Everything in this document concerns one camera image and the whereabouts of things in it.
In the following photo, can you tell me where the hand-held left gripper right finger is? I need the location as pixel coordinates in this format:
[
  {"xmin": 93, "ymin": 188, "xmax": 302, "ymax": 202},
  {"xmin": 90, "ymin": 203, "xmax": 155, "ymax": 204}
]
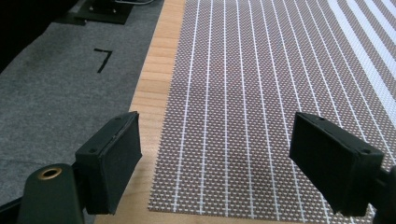
[{"xmin": 289, "ymin": 111, "xmax": 386, "ymax": 217}]

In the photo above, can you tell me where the black stand base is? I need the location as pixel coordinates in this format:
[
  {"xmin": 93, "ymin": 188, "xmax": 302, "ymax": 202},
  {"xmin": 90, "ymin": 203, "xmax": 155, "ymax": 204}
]
[{"xmin": 74, "ymin": 0, "xmax": 135, "ymax": 26}]

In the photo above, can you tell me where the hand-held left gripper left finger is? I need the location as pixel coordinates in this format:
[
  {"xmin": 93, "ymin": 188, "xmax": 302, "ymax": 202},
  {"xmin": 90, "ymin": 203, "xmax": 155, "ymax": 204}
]
[{"xmin": 75, "ymin": 111, "xmax": 144, "ymax": 217}]

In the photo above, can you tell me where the brown white striped woven placemat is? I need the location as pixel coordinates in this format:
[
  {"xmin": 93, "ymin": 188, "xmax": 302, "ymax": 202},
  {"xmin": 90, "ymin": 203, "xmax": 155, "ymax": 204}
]
[{"xmin": 147, "ymin": 0, "xmax": 396, "ymax": 224}]

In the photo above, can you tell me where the grey floor cable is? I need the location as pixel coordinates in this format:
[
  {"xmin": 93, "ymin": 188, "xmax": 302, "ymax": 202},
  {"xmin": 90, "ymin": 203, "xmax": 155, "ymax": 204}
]
[{"xmin": 114, "ymin": 0, "xmax": 156, "ymax": 6}]

